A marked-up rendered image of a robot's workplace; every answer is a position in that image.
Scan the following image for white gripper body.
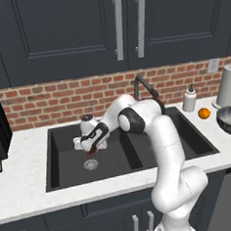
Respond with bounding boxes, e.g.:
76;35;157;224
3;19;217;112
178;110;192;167
72;134;110;153

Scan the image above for silver sink drain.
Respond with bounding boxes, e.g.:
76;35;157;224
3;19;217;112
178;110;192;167
83;158;100;172

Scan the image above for black kitchen sink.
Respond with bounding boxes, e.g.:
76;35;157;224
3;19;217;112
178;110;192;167
39;103;222;194

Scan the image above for black sink tap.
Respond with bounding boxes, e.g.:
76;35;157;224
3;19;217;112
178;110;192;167
131;72;167;116

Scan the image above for dark base cupboard door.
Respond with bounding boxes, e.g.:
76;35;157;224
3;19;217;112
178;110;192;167
141;200;166;231
67;207;146;231

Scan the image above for grey bowl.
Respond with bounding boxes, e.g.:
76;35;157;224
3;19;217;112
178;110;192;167
215;106;231;139

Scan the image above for dark false drawer panel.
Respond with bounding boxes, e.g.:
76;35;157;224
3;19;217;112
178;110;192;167
40;186;159;223

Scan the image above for white soap dispenser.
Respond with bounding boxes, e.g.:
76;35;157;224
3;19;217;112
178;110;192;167
180;83;200;115

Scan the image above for orange fruit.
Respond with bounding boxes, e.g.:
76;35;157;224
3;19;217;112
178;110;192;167
197;106;212;120

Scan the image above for grey dishwasher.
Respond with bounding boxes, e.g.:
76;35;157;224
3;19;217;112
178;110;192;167
202;166;231;231

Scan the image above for white paper towel roll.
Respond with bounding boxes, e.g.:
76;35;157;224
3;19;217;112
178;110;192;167
208;62;231;111

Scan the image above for silver base cupboard handle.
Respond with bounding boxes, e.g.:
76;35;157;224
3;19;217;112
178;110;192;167
130;213;141;231
145;209;157;231

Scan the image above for white wall outlet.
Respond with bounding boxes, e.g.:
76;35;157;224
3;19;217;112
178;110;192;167
206;58;221;75

